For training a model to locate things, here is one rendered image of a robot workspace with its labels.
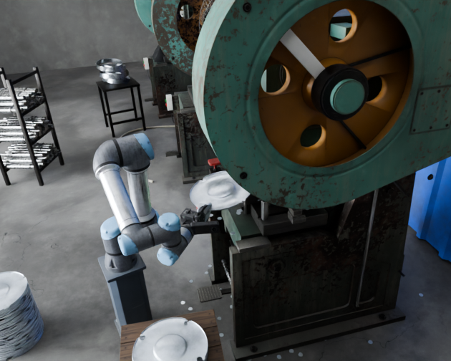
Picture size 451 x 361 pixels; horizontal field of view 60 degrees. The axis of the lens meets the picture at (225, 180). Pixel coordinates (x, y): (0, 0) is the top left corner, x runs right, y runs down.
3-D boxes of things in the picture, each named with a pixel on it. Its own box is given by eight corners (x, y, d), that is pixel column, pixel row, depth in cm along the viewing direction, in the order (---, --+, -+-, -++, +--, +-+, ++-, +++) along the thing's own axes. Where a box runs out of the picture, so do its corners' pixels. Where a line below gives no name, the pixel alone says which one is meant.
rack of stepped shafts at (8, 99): (47, 186, 349) (13, 79, 302) (-1, 185, 354) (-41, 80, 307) (69, 164, 386) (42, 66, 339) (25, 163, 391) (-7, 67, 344)
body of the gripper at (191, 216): (187, 205, 163) (172, 223, 154) (205, 210, 160) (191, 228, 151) (189, 220, 168) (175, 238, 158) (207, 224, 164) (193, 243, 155)
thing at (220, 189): (224, 165, 194) (223, 164, 193) (266, 185, 174) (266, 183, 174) (177, 195, 180) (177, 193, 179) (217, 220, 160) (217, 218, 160)
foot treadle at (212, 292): (200, 309, 204) (200, 301, 201) (197, 295, 212) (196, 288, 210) (306, 285, 215) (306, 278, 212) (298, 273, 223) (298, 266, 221)
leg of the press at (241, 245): (235, 363, 188) (228, 205, 144) (230, 343, 198) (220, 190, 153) (404, 320, 206) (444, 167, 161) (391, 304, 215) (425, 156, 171)
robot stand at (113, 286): (124, 347, 199) (107, 281, 177) (114, 321, 213) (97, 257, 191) (158, 331, 206) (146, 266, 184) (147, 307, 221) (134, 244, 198)
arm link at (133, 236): (81, 140, 150) (124, 249, 128) (109, 133, 154) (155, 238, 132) (84, 158, 159) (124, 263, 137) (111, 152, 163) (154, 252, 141)
